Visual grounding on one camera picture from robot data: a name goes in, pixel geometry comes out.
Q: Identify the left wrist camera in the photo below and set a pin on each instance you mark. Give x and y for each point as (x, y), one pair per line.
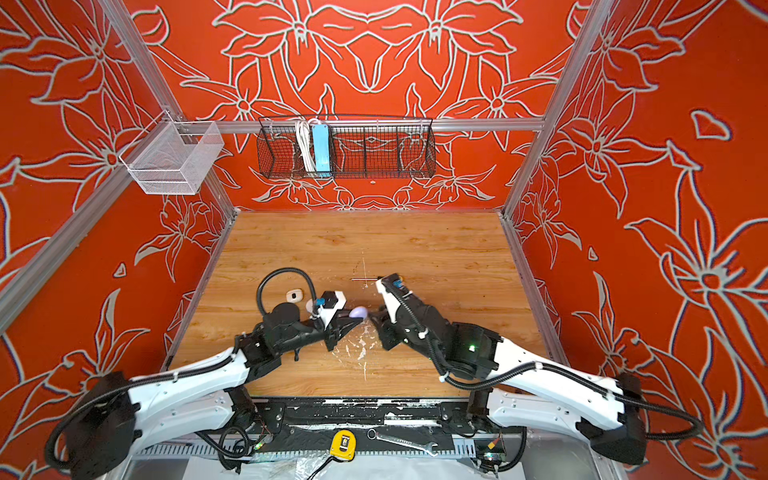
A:
(326, 307)

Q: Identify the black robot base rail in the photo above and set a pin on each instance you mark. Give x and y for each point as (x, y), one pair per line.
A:
(295, 427)

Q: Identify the clear mesh wall basket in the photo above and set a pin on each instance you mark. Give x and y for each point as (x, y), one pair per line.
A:
(169, 157)

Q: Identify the silver wrench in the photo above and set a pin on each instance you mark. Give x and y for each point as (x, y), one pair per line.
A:
(427, 448)

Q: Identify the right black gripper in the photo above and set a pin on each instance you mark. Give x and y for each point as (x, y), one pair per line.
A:
(381, 323)

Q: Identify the yellow tape measure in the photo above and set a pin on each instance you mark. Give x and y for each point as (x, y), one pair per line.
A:
(343, 446)

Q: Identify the light blue box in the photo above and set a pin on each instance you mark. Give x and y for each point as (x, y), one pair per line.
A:
(321, 143)

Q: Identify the black wire wall basket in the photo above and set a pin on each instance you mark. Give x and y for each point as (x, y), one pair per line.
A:
(361, 147)

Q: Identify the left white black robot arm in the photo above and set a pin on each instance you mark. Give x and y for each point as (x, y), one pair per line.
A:
(119, 416)

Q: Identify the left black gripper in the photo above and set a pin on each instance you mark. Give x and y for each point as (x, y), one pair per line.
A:
(332, 335)

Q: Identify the purple round puck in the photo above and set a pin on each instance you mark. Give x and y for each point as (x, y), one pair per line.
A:
(359, 312)

